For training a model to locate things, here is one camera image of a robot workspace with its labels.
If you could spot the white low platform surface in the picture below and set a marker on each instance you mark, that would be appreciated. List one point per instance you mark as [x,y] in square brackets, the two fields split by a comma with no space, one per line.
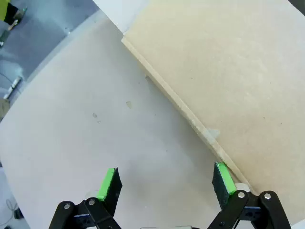
[83,133]

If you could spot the metal floor bracket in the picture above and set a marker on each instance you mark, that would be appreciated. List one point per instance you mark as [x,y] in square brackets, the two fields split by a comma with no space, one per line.
[14,84]

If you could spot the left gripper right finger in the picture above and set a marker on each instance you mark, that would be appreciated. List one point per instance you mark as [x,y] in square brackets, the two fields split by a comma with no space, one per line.
[225,181]

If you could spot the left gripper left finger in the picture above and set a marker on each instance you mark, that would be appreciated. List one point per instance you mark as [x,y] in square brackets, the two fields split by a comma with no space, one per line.
[110,188]

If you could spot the person in yellow apron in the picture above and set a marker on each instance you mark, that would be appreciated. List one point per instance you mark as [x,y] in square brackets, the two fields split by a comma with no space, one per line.
[8,10]

